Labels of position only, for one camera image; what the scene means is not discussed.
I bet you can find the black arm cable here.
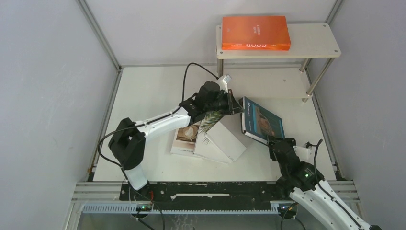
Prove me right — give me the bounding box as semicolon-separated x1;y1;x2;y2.
96;62;220;188
279;139;365;230

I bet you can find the aluminium frame rail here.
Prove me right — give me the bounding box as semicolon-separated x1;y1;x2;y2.
76;0;123;72

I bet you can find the grey white plain book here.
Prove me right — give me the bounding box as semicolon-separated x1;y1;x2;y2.
205;122;246;163

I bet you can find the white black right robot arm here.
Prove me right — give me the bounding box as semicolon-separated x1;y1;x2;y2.
267;136;380;230

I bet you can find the coffee cover book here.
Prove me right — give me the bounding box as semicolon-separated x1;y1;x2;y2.
170;122;200;157

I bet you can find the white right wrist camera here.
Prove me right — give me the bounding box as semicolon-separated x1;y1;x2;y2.
293;142;317;162

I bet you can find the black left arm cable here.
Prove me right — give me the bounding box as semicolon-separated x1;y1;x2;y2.
96;62;220;188

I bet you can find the white raised shelf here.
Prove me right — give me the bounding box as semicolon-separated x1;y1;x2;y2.
216;23;341;102

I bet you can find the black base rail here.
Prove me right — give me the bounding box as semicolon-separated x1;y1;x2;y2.
119;182;293;211

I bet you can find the orange hardcover book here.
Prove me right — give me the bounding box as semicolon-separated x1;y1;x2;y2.
221;16;291;51

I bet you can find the teal Humor book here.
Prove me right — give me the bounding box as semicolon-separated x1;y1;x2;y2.
238;97;285;145

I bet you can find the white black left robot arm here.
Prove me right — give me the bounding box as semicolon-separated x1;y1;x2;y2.
108;81;243;200

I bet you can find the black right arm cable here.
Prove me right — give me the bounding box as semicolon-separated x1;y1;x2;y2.
279;139;365;230

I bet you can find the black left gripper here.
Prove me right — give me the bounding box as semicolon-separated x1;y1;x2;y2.
205;90;245;116

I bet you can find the palm leaf cover book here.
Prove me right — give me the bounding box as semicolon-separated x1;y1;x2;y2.
194;111;232;164

